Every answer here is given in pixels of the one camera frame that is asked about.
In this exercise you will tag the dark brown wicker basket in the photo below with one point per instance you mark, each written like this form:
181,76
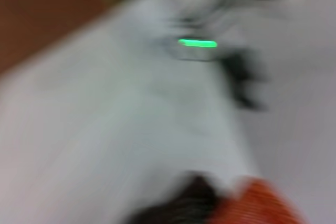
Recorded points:
181,205

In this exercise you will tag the orange wicker basket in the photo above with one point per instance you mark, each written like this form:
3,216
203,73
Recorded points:
252,203

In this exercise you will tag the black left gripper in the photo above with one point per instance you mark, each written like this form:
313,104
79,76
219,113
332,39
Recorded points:
241,77

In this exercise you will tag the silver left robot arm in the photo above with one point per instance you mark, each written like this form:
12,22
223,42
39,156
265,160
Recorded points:
194,48

